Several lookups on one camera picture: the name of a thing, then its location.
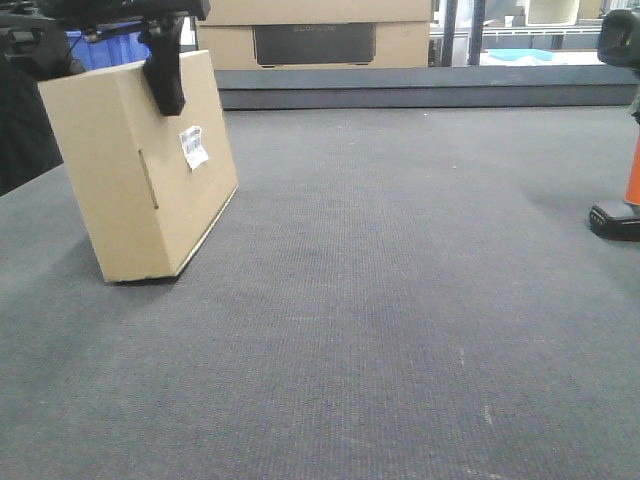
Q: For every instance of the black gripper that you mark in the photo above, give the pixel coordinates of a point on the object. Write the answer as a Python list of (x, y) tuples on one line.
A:
[(160, 22)]

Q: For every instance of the brown cardboard package box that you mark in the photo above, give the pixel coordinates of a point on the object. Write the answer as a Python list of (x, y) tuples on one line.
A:
[(145, 210)]

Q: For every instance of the large cardboard box with print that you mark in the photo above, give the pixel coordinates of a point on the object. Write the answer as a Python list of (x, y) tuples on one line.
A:
[(261, 35)]

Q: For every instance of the blue plastic storage bin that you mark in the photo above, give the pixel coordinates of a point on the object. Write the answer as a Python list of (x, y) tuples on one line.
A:
[(122, 49)]

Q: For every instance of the white barcode label sticker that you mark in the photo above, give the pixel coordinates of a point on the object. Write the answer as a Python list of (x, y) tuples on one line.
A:
[(192, 146)]

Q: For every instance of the black jacket person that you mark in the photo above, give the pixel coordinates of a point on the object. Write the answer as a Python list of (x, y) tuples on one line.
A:
[(28, 145)]

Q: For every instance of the grey raised platform step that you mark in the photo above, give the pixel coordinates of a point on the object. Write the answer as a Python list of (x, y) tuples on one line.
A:
[(438, 87)]

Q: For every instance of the dark grey felt mat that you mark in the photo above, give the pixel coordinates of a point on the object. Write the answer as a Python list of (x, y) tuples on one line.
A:
[(391, 294)]

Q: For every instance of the light blue plastic tray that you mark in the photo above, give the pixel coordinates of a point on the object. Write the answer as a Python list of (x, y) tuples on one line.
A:
[(517, 57)]

